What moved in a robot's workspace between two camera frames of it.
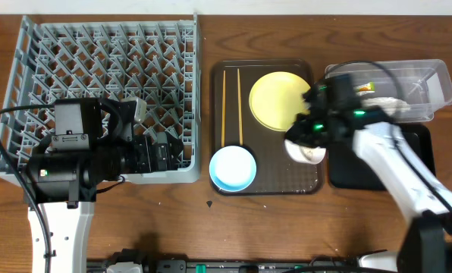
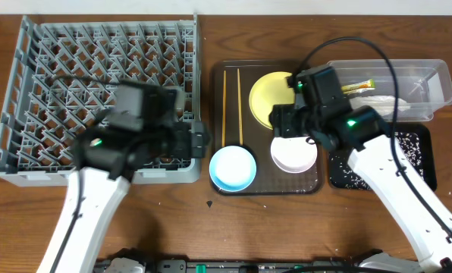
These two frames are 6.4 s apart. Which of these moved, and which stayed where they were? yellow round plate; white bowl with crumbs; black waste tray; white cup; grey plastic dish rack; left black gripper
Moved: white bowl with crumbs; white cup; left black gripper
Stayed: grey plastic dish rack; yellow round plate; black waste tray
